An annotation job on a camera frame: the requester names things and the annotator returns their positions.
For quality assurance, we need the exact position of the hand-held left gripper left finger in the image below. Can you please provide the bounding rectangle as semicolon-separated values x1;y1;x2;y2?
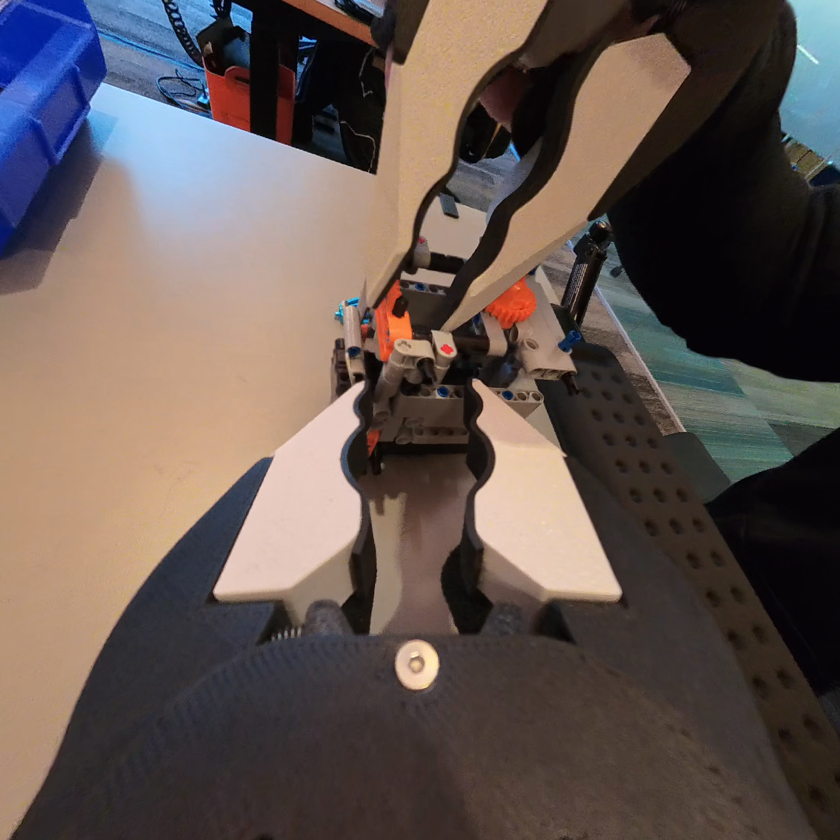
213;388;375;605

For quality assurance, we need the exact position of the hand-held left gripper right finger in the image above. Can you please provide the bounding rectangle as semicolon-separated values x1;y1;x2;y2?
460;381;623;607

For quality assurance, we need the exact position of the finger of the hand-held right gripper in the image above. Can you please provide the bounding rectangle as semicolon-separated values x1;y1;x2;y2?
447;33;697;332
361;0;552;305

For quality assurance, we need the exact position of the orange gear frame assembly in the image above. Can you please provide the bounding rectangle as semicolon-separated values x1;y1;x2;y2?
329;243;581;476

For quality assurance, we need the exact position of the person's right forearm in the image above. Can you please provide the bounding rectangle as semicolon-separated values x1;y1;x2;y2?
611;0;840;384

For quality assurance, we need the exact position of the person's right hand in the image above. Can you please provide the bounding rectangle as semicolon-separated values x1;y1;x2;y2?
477;66;542;165

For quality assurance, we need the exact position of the black axle with connector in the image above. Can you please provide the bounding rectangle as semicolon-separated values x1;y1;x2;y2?
565;217;615;332

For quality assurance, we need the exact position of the black studded panel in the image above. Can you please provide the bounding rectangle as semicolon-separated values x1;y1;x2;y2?
541;339;840;840

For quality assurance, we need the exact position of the orange container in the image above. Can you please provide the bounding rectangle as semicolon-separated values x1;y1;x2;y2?
201;20;292;143

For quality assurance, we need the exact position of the person's leg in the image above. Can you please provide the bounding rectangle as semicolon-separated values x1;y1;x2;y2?
703;427;840;697

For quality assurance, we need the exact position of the blue plastic bin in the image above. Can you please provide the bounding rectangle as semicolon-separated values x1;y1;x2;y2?
0;0;109;259

